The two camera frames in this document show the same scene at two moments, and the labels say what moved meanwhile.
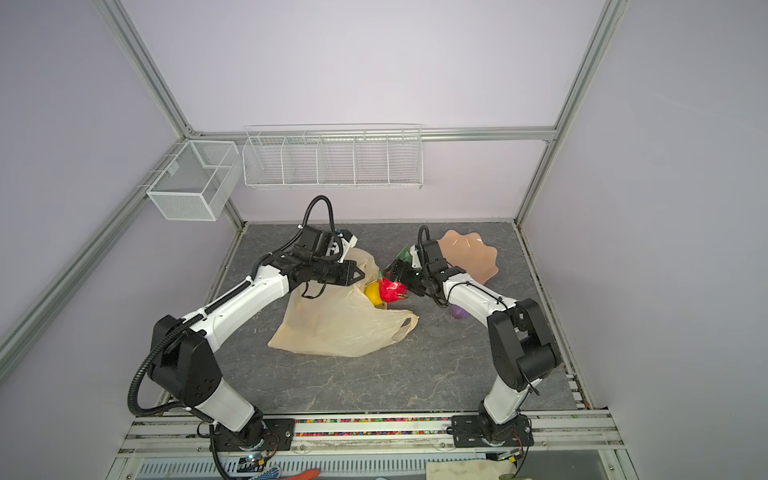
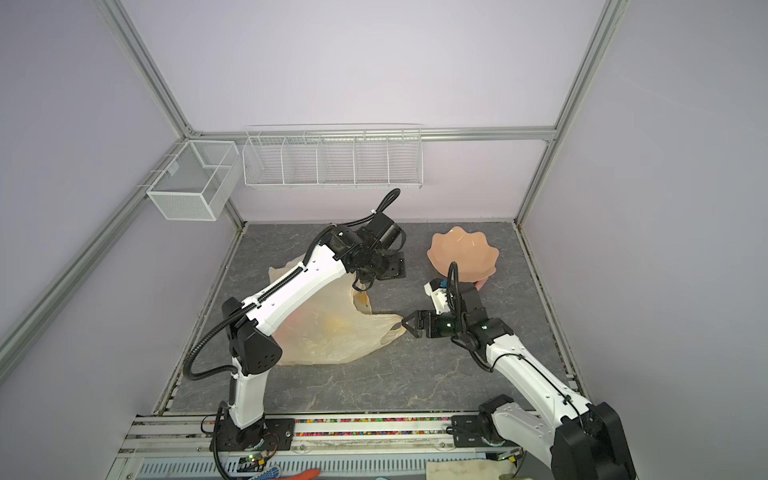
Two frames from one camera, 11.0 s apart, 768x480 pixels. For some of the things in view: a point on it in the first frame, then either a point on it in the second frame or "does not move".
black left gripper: x=347 y=279 -> x=397 y=267
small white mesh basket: x=198 y=180 does not move
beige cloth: x=473 y=469 does not move
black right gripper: x=405 y=277 -> x=421 y=325
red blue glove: x=274 y=472 does not move
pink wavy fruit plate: x=468 y=252 does not move
